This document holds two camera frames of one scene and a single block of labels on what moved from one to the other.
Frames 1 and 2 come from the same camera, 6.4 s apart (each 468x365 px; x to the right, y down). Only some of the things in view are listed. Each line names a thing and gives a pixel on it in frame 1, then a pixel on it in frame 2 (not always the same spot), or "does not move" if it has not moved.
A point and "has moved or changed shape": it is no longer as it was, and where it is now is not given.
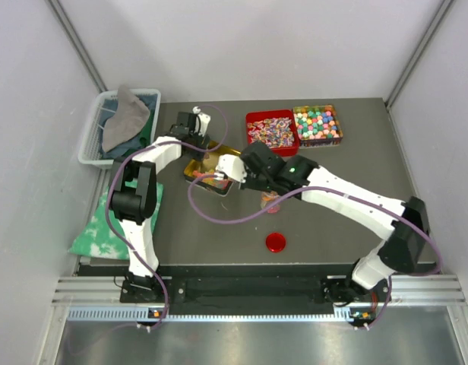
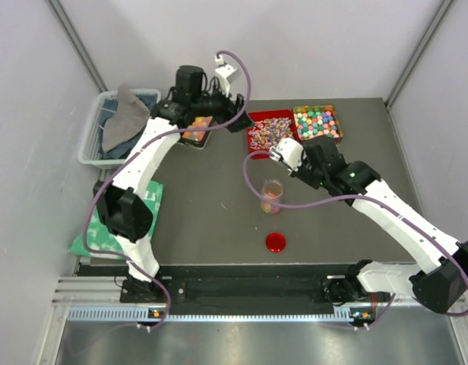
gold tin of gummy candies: (203, 170) has moved or changed shape
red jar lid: (276, 242) does not move
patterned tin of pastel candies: (317, 125) does not move
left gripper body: (198, 141) -> (216, 105)
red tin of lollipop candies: (276, 128) does not move
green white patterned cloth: (99, 239) does not move
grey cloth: (128, 122) does not move
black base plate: (252, 290) does not move
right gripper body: (259, 182) -> (310, 176)
